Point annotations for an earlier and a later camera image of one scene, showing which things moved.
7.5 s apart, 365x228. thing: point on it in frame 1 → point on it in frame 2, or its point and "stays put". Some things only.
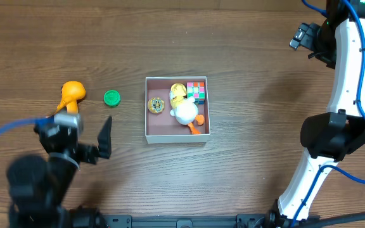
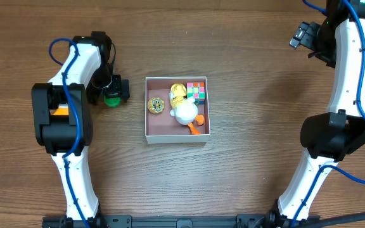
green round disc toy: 112,98 stays put
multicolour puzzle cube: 196,90 stays put
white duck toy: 185,108 stays put
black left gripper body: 71,147 → 116,89
